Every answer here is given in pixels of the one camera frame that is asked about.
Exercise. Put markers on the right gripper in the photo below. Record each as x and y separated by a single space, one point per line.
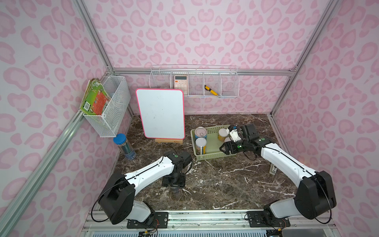
228 147

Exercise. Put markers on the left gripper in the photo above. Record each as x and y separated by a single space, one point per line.
173 182

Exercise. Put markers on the dark can silver top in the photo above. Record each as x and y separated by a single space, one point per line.
174 189

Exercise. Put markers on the orange can white lid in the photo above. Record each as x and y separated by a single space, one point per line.
223 134

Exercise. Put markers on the green plastic basket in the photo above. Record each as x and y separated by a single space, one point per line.
213 144

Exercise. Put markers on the yellow can white lid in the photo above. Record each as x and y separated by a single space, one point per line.
200 145

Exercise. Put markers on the blue can silver top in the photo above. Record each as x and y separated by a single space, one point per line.
200 132

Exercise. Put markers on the blue lid pencil tube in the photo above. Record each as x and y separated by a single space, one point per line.
125 147

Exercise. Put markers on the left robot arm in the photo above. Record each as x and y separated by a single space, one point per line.
117 199

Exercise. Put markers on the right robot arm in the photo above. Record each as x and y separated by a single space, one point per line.
315 191

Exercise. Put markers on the wooden whiteboard stand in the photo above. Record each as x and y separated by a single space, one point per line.
175 141

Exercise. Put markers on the yellow black utility knife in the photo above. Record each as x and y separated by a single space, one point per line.
210 90

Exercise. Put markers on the pink framed whiteboard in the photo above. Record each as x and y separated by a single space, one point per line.
162 113

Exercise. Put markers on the white orange calculator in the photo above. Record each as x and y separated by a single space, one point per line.
181 82

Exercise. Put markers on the green red book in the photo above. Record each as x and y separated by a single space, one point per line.
95 99

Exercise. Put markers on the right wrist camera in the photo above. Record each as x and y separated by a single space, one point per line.
243 133

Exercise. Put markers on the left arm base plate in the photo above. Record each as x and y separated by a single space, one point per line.
157 220

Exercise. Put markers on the white wire wall rack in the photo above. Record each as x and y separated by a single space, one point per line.
224 81

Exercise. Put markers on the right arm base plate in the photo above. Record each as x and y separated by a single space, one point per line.
263 218

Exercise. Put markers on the white mesh wall basket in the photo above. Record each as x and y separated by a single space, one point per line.
107 125

